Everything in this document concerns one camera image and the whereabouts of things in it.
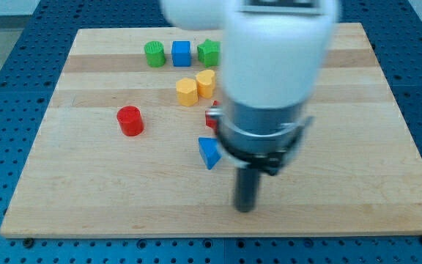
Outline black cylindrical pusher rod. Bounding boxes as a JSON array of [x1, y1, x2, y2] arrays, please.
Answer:
[[234, 168, 260, 213]]

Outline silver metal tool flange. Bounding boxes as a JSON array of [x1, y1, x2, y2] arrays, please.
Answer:
[[212, 97, 313, 175]]

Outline blue triangle block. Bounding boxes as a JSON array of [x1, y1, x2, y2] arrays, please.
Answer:
[[198, 137, 221, 170]]

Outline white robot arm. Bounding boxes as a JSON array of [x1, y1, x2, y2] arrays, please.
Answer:
[[160, 0, 340, 212]]

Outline red star block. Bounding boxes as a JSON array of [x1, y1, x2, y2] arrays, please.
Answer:
[[205, 100, 220, 132]]

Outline green star block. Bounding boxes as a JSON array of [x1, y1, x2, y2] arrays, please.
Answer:
[[197, 39, 221, 67]]

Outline yellow heart block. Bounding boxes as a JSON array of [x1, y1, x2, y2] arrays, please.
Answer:
[[196, 70, 216, 98]]

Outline yellow hexagon block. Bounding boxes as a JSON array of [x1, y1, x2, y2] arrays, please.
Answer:
[[176, 78, 198, 106]]

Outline blue cube block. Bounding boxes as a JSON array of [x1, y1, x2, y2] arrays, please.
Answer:
[[171, 40, 191, 67]]

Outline wooden board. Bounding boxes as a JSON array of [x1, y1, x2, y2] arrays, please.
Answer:
[[0, 23, 422, 238]]

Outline red cylinder block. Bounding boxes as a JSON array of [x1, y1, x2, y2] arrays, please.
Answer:
[[116, 106, 144, 136]]

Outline green cylinder block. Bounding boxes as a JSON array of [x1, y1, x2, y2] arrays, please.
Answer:
[[144, 40, 166, 67]]

